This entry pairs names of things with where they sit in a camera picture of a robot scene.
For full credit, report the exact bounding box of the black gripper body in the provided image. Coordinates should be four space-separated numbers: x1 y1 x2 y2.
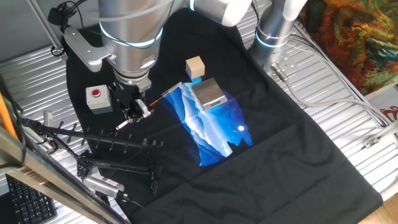
114 81 141 110

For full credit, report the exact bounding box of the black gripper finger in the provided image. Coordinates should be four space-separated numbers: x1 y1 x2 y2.
135 98 154 122
121 106 140 125

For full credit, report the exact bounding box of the black pen rack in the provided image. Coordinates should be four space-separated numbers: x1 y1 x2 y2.
39 119 165 197

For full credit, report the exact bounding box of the grey box with red button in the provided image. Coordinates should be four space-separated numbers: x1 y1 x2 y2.
85 84 114 115

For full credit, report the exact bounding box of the silver digital scale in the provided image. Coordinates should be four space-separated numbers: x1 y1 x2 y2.
191 77 228 111

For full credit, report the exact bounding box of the wooden cube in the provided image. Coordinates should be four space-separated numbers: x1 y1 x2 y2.
185 55 206 80

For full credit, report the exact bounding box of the silver tripod pole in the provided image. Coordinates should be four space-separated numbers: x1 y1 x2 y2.
26 0 69 62

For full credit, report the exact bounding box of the orange stick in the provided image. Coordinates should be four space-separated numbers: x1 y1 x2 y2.
0 92 19 141

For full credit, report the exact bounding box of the black keyboard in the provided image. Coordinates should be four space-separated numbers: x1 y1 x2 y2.
6 175 58 224

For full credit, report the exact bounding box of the black cloth with blue print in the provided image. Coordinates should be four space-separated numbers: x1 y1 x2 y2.
61 7 384 224

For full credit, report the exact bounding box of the colourful painting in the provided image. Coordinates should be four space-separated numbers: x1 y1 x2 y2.
297 0 398 96

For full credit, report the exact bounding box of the white paper with red print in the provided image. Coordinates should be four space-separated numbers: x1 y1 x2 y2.
363 83 398 126

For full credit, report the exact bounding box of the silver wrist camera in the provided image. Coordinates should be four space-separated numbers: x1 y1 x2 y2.
63 26 113 73

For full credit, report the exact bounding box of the silver ribbed camera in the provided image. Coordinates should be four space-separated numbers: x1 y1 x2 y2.
82 172 126 199

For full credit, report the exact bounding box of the small silver metal bracket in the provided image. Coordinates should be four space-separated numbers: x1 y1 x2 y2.
42 110 55 129

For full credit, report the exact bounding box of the aluminium frame bar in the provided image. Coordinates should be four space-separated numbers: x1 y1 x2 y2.
0 124 130 224

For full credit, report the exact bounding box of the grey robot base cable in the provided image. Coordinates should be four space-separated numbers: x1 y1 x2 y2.
270 62 393 127

